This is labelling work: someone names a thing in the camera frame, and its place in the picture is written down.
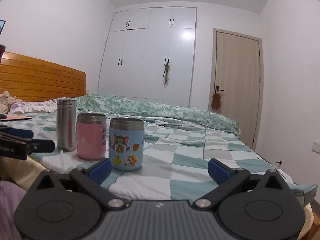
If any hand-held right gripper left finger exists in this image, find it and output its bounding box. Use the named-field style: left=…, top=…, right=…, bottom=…
left=29, top=158, right=125, bottom=209

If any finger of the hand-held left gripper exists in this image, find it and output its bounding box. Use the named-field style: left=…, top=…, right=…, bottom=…
left=26, top=139, right=56, bottom=153
left=0, top=127, right=34, bottom=140

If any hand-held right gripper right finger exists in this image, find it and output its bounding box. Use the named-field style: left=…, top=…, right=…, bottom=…
left=194, top=158, right=292, bottom=209

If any tall silver steel cup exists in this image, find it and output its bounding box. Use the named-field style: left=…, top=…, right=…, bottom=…
left=56, top=99, right=77, bottom=152

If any pink steel cup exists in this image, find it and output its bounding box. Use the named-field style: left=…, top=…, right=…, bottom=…
left=76, top=113, right=108, bottom=160

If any blue cartoon sticker cup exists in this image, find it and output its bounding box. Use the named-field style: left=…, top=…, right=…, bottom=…
left=108, top=117, right=145, bottom=172

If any beige cloth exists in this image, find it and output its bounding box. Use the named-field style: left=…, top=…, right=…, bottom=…
left=0, top=152, right=65, bottom=188

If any purple flowered pillow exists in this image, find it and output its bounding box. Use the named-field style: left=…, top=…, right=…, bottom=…
left=10, top=99, right=59, bottom=113

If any green checked bed sheet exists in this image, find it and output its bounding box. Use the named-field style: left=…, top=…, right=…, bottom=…
left=0, top=110, right=318, bottom=200

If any cream crumpled cloth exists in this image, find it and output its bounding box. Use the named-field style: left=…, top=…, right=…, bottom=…
left=0, top=90, right=18, bottom=114

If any wooden bed headboard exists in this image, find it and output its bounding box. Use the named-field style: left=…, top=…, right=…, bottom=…
left=0, top=51, right=87, bottom=103

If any purple clothing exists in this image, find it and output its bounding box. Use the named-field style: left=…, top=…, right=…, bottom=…
left=0, top=180, right=28, bottom=240

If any green floral quilt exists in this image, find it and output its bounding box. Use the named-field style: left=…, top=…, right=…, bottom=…
left=75, top=94, right=242, bottom=138

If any light wooden door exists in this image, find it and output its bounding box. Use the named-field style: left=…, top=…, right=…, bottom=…
left=208, top=27, right=264, bottom=152

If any hanging ornament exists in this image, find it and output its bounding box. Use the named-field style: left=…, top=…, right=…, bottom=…
left=162, top=59, right=172, bottom=87

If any white wardrobe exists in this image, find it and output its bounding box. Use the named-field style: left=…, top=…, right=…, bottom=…
left=97, top=6, right=197, bottom=108

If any brown bag on handle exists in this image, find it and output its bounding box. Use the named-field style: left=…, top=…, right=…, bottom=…
left=211, top=92, right=222, bottom=112

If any wooden bed frame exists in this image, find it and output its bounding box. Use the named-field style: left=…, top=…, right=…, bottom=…
left=304, top=217, right=320, bottom=240

